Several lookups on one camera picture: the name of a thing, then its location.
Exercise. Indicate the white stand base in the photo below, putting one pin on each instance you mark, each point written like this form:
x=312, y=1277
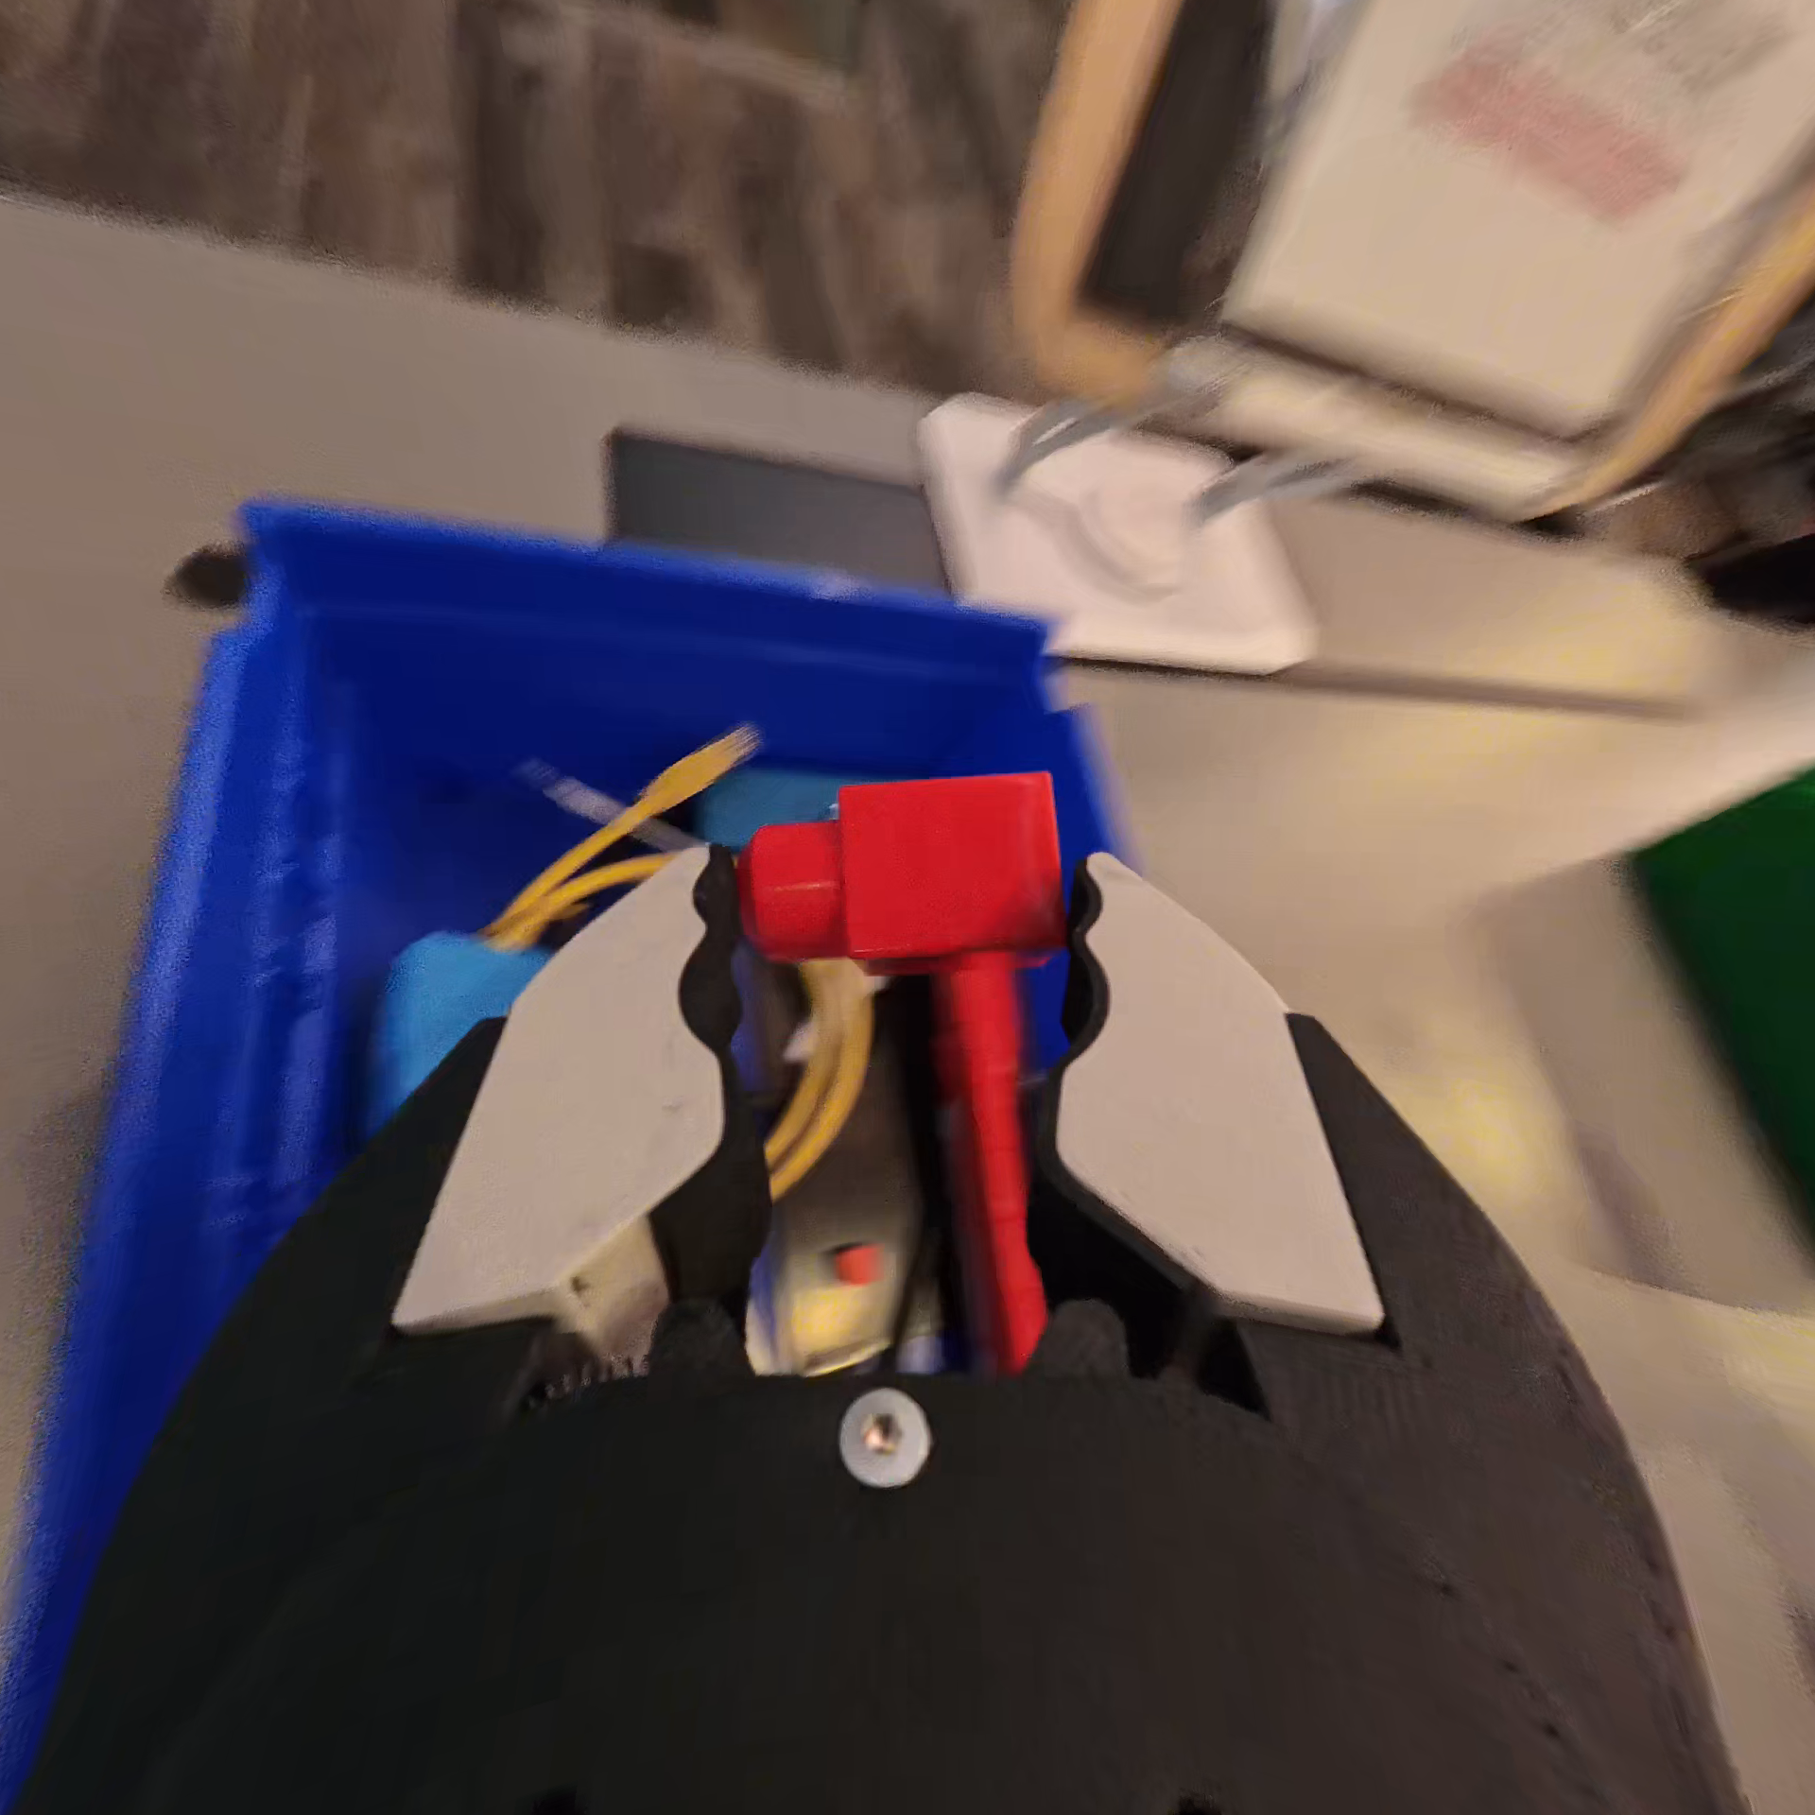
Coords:
x=1133, y=567

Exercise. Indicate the blue storage bin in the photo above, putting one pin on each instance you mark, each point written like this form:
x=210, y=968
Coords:
x=284, y=795

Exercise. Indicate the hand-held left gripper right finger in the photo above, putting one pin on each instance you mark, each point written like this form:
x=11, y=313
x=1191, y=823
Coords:
x=1207, y=1134

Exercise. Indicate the dark rectangular desk pad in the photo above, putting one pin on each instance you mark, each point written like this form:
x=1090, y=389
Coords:
x=765, y=512

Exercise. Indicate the green storage bin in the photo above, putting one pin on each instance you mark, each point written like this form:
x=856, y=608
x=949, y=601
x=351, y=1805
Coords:
x=1744, y=965

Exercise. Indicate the instruction sheet in clear holder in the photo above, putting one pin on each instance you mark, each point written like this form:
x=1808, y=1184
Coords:
x=1491, y=212

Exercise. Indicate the light blue foam block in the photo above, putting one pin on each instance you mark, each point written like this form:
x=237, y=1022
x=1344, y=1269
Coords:
x=441, y=1007
x=752, y=808

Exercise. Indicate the grey desk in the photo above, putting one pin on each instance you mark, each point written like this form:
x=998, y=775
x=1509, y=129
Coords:
x=1417, y=851

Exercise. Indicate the red plastic connector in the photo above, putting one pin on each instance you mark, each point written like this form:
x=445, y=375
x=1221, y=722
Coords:
x=937, y=864

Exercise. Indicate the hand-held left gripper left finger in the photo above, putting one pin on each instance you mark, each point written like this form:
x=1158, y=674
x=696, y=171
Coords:
x=596, y=1106

